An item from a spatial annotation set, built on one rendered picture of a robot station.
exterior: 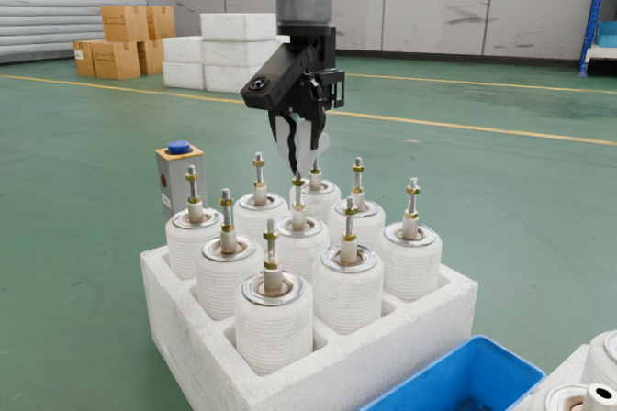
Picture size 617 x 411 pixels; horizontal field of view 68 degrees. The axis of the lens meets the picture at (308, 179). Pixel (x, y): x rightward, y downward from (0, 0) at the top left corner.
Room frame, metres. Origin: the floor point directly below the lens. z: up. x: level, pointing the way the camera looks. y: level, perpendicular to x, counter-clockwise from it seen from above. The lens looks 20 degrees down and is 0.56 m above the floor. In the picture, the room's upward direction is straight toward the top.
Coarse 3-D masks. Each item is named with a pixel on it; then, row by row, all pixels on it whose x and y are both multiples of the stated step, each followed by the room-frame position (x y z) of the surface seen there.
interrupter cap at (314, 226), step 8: (288, 216) 0.66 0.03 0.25; (280, 224) 0.63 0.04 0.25; (288, 224) 0.64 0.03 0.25; (312, 224) 0.63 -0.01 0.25; (320, 224) 0.63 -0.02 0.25; (280, 232) 0.60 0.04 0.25; (288, 232) 0.61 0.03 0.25; (296, 232) 0.60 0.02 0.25; (304, 232) 0.60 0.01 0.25; (312, 232) 0.61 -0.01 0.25
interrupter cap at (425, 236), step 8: (392, 224) 0.63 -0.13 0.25; (400, 224) 0.63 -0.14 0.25; (384, 232) 0.60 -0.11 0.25; (392, 232) 0.60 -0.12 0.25; (400, 232) 0.61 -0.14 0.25; (424, 232) 0.61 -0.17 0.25; (432, 232) 0.60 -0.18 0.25; (392, 240) 0.58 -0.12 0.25; (400, 240) 0.58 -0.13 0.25; (408, 240) 0.58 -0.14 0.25; (416, 240) 0.58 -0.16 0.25; (424, 240) 0.58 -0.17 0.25; (432, 240) 0.58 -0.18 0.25
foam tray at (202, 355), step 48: (192, 288) 0.58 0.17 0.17; (192, 336) 0.49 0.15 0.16; (336, 336) 0.47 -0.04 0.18; (384, 336) 0.47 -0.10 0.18; (432, 336) 0.53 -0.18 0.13; (192, 384) 0.51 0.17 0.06; (240, 384) 0.39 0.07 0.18; (288, 384) 0.39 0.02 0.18; (336, 384) 0.43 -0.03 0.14; (384, 384) 0.47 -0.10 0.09
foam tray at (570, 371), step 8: (584, 344) 0.45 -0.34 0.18; (576, 352) 0.44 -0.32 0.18; (584, 352) 0.44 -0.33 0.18; (568, 360) 0.42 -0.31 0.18; (576, 360) 0.42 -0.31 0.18; (584, 360) 0.42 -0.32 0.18; (560, 368) 0.41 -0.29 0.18; (568, 368) 0.41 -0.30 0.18; (576, 368) 0.41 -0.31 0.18; (552, 376) 0.40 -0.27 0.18; (560, 376) 0.40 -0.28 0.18; (568, 376) 0.40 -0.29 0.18; (576, 376) 0.40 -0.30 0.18; (544, 384) 0.39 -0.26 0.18; (536, 392) 0.38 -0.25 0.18; (528, 400) 0.37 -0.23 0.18; (520, 408) 0.35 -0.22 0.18
